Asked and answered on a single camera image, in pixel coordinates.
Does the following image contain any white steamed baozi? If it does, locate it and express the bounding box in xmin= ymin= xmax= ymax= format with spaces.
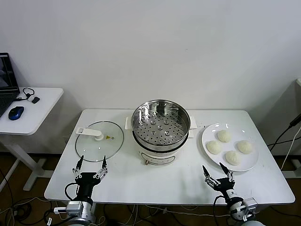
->
xmin=216 ymin=129 xmax=232 ymax=143
xmin=236 ymin=140 xmax=255 ymax=155
xmin=225 ymin=150 xmax=243 ymax=165
xmin=206 ymin=140 xmax=223 ymax=155

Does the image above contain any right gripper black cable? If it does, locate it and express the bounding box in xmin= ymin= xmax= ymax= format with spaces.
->
xmin=213 ymin=194 xmax=227 ymax=226

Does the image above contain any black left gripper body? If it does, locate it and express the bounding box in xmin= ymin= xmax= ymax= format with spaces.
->
xmin=74 ymin=172 xmax=101 ymax=203

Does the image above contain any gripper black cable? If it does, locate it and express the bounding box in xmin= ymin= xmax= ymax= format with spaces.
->
xmin=64 ymin=182 xmax=80 ymax=201
xmin=213 ymin=194 xmax=227 ymax=226

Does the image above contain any white electric cooking pot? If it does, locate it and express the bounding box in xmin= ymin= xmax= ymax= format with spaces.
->
xmin=124 ymin=114 xmax=198 ymax=167

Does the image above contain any white round plate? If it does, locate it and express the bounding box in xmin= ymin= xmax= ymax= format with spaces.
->
xmin=201 ymin=122 xmax=259 ymax=172

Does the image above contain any small black white dongle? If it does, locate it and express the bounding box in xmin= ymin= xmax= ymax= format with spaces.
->
xmin=26 ymin=95 xmax=40 ymax=105

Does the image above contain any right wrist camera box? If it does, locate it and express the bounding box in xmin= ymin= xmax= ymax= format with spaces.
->
xmin=242 ymin=197 xmax=259 ymax=214

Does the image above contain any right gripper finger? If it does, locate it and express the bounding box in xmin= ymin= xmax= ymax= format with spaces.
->
xmin=202 ymin=165 xmax=218 ymax=188
xmin=219 ymin=162 xmax=236 ymax=184

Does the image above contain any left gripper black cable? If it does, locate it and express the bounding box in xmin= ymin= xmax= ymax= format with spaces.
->
xmin=64 ymin=182 xmax=80 ymax=201

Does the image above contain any thin white cable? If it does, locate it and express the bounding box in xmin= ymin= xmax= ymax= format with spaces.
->
xmin=280 ymin=134 xmax=300 ymax=170

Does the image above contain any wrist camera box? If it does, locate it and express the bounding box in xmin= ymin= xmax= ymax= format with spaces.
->
xmin=54 ymin=201 xmax=84 ymax=217
xmin=242 ymin=197 xmax=259 ymax=214

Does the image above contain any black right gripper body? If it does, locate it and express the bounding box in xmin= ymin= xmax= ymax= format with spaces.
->
xmin=215 ymin=178 xmax=238 ymax=198

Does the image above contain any stainless steel steamer basket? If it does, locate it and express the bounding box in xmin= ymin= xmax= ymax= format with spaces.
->
xmin=131 ymin=99 xmax=191 ymax=151

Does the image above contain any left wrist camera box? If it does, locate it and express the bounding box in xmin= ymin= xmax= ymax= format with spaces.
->
xmin=54 ymin=201 xmax=84 ymax=217

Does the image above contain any black laptop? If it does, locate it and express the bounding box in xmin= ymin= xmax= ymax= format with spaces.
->
xmin=0 ymin=52 xmax=21 ymax=118

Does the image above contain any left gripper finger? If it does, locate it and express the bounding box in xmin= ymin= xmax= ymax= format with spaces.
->
xmin=71 ymin=155 xmax=84 ymax=178
xmin=93 ymin=155 xmax=110 ymax=180

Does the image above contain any blue computer mouse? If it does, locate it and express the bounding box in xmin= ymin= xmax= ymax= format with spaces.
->
xmin=8 ymin=105 xmax=25 ymax=121

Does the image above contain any glass lid with white handle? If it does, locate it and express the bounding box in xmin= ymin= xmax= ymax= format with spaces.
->
xmin=75 ymin=121 xmax=125 ymax=162

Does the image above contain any black floor cable coil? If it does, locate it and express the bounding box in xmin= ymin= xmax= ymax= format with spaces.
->
xmin=0 ymin=196 xmax=54 ymax=226

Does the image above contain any black cable with plug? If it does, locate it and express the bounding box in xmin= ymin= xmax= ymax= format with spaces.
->
xmin=267 ymin=114 xmax=301 ymax=151

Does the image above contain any black earphone cable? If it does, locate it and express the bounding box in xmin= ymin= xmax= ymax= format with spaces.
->
xmin=14 ymin=87 xmax=36 ymax=101

